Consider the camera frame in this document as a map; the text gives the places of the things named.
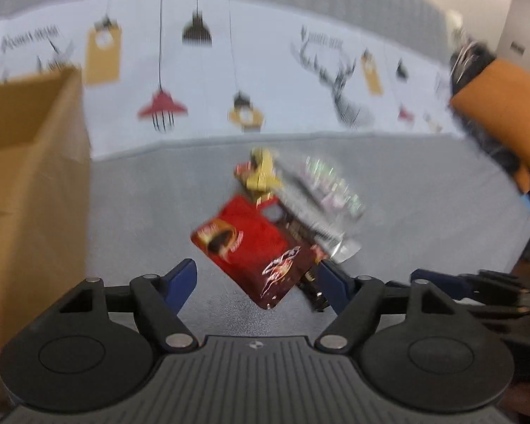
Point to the orange pillow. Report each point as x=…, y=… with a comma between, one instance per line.
x=503, y=106

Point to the white printed bed sheet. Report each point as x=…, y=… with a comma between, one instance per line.
x=265, y=75

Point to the dark brown snack packet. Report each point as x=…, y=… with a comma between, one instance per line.
x=318, y=293

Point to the dark maroon snack packet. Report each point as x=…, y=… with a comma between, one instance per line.
x=282, y=274

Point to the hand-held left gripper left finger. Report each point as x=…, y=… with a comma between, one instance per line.
x=182, y=279

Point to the wall socket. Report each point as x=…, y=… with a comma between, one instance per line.
x=517, y=48

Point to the grey blanket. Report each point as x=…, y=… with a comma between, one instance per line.
x=159, y=207

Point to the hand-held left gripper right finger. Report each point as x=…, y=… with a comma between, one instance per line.
x=333, y=281

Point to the silver clear snack packet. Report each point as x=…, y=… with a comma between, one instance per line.
x=322, y=194

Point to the brown cardboard box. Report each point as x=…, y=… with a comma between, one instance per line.
x=31, y=212

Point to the red snack bag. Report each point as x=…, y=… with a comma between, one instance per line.
x=243, y=234

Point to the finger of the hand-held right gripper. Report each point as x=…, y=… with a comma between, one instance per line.
x=446, y=281

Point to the yellow snack packet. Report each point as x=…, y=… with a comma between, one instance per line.
x=261, y=174

